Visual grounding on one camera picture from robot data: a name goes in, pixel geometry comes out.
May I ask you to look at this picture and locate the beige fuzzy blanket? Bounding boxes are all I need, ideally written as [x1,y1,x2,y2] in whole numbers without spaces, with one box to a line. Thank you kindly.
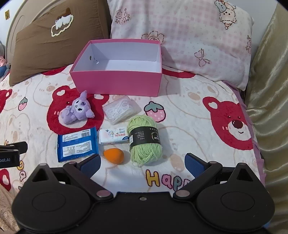
[0,184,25,232]

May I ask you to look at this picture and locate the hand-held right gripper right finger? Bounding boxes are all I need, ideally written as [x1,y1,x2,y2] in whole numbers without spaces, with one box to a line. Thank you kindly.
[173,153,261,200]

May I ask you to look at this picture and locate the golden satin cloth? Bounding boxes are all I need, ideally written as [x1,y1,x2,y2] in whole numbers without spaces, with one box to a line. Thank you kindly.
[244,4,288,221]

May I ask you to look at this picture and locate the cream headboard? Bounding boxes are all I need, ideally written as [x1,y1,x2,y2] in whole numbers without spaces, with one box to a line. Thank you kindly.
[6,0,52,61]

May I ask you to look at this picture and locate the pink cardboard box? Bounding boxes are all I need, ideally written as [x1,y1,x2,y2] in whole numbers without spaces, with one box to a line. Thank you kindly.
[69,39,163,97]

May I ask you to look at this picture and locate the pink checkered pillow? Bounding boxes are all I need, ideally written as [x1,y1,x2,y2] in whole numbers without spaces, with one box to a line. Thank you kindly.
[107,0,255,91]

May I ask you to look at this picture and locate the pink frilled bed sheet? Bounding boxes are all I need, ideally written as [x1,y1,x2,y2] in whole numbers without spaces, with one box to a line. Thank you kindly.
[225,81,266,183]

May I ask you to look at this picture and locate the bear printed blanket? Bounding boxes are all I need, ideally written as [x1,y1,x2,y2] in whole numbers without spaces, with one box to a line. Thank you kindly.
[0,65,265,194]

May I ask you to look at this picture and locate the purple plush toy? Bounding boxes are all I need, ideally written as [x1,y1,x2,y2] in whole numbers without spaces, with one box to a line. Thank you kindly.
[59,90,95,125]

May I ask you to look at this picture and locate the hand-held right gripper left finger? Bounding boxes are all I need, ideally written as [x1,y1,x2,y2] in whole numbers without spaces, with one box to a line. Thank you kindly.
[29,155,114,201]

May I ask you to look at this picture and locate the orange makeup sponge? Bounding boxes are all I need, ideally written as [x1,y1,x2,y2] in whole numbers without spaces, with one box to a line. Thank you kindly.
[103,148,125,164]

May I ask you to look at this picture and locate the clear floss pick box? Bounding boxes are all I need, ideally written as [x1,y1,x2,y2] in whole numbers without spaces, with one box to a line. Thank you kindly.
[103,96,138,125]

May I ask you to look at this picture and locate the green yarn ball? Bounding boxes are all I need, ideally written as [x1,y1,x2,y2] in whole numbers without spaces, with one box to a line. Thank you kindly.
[127,115,163,167]

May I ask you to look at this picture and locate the white tissue packet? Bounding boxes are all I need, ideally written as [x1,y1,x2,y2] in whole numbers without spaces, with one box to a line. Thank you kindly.
[98,128,130,145]

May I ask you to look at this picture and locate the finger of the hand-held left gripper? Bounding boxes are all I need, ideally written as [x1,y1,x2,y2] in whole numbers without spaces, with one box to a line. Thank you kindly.
[0,141,28,156]

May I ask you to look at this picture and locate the brown pillow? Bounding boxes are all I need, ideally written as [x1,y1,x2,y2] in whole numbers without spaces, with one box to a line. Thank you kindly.
[9,0,111,86]

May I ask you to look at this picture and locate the blue wet wipes packet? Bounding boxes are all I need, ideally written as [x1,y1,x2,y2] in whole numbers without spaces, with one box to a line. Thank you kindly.
[57,129,99,163]

